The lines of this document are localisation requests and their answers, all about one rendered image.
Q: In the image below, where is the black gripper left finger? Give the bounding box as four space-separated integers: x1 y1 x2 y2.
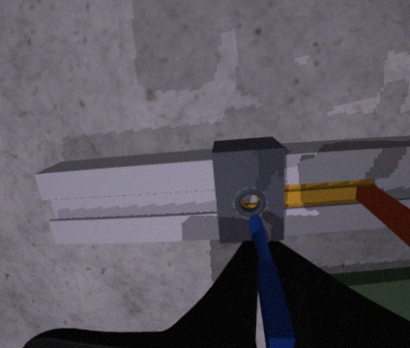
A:
23 241 259 348

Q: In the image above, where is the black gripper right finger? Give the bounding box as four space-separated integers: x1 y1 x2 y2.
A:
268 240 410 348

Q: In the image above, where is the green tray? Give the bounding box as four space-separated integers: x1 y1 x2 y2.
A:
329 267 410 321

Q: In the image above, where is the blue pin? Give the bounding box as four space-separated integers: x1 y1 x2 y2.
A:
249 214 295 348

